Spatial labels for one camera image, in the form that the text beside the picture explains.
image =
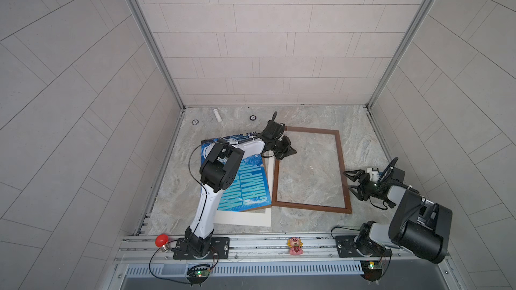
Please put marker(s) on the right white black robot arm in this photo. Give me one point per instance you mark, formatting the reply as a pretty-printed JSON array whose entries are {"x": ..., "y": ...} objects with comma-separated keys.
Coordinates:
[{"x": 419, "y": 226}]

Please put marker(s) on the white cylinder tube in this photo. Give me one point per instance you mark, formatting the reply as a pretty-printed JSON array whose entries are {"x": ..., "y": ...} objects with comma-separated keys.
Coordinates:
[{"x": 217, "y": 115}]

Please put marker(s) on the aluminium front rail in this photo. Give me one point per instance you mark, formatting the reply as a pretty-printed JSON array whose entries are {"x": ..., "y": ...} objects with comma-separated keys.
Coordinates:
[{"x": 251, "y": 248}]

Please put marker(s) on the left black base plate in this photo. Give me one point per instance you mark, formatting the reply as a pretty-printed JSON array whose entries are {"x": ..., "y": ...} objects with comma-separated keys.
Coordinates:
[{"x": 219, "y": 246}]

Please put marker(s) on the right green circuit board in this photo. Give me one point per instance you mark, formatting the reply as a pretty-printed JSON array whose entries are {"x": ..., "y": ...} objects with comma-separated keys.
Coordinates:
[{"x": 372, "y": 270}]

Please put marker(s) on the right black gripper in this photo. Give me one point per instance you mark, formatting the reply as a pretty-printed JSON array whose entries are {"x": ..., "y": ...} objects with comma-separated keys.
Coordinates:
[{"x": 361, "y": 188}]

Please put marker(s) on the cream white mat board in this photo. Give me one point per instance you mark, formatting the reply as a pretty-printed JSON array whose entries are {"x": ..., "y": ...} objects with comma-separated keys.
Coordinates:
[{"x": 250, "y": 219}]

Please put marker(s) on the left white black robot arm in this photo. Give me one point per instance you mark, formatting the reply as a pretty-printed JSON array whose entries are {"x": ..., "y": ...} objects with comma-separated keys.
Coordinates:
[{"x": 219, "y": 169}]

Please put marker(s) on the brown wooden picture frame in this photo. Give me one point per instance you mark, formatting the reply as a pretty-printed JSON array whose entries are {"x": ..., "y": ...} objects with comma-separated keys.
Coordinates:
[{"x": 313, "y": 178}]

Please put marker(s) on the pink toy figure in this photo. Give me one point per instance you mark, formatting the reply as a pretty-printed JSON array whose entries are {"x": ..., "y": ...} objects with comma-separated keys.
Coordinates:
[{"x": 295, "y": 246}]

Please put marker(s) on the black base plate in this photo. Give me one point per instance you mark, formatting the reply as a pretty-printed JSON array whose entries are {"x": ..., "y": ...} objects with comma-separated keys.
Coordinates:
[
  {"x": 219, "y": 246},
  {"x": 344, "y": 245}
]

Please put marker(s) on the green circuit board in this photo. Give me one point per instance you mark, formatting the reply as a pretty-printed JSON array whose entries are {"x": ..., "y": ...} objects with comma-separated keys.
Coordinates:
[
  {"x": 372, "y": 270},
  {"x": 198, "y": 274}
]

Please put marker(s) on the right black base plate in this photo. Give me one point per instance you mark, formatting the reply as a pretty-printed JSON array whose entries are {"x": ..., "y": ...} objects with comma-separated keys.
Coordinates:
[{"x": 344, "y": 245}]

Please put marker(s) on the red emergency stop button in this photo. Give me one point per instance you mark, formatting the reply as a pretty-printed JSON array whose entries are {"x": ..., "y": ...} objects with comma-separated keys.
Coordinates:
[{"x": 162, "y": 242}]

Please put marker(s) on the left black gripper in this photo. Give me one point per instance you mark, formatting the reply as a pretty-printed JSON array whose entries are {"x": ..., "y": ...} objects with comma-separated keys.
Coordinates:
[{"x": 287, "y": 150}]

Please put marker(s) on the left green circuit board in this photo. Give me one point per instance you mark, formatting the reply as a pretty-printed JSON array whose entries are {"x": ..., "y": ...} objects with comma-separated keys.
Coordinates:
[{"x": 198, "y": 274}]

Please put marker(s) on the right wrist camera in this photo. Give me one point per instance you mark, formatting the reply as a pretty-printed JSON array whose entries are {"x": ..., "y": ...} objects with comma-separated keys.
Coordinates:
[{"x": 375, "y": 174}]

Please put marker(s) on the white vented cable duct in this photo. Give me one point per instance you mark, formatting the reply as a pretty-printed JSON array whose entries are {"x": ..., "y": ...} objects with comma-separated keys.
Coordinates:
[{"x": 177, "y": 270}]

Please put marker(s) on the blue poster photo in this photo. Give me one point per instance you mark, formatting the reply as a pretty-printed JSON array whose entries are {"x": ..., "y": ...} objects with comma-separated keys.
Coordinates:
[{"x": 232, "y": 168}]

